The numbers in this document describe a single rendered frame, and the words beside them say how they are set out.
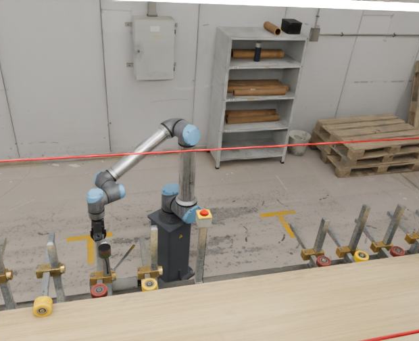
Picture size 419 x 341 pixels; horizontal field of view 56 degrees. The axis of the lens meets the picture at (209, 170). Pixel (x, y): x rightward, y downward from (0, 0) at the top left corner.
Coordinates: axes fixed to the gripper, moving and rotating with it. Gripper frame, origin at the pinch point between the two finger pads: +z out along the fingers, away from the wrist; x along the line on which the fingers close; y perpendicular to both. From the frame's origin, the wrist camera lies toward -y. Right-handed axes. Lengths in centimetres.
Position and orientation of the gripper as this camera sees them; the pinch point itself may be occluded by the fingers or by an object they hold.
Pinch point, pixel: (99, 243)
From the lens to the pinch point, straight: 248.1
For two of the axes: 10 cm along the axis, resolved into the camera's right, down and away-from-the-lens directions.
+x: -9.7, 0.6, -2.3
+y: -2.3, -5.5, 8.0
